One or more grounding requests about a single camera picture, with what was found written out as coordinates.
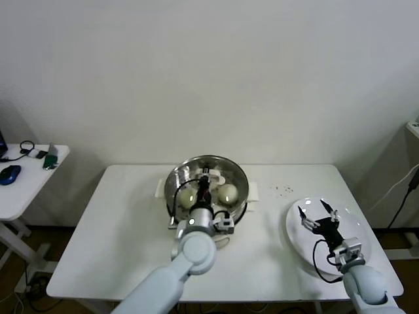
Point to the small white adapter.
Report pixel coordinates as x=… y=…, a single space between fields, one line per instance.
x=32 y=154

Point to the white round plate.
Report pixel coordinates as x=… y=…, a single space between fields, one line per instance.
x=353 y=222

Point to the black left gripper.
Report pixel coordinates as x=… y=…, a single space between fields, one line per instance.
x=204 y=196

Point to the small black device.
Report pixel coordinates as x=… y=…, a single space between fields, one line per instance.
x=41 y=154

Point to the dark laptop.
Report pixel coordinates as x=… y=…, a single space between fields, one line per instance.
x=2 y=144

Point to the green small tool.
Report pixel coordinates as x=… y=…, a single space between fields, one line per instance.
x=50 y=162

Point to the blue computer mouse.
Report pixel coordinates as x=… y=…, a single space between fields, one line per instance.
x=10 y=175

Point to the grey small stand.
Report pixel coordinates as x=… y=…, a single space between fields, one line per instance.
x=53 y=148

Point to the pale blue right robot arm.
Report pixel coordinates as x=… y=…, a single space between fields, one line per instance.
x=366 y=284

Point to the stainless steel steamer basket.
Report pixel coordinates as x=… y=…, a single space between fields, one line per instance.
x=240 y=212

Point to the white steamed baozi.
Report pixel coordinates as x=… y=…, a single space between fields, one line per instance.
x=228 y=193
x=187 y=198

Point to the white side table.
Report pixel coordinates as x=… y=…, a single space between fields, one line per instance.
x=29 y=189

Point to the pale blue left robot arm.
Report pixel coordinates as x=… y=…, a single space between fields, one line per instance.
x=193 y=252

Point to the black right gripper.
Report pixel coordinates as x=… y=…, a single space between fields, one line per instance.
x=327 y=232

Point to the round glass pot lid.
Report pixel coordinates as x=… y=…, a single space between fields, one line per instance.
x=235 y=183

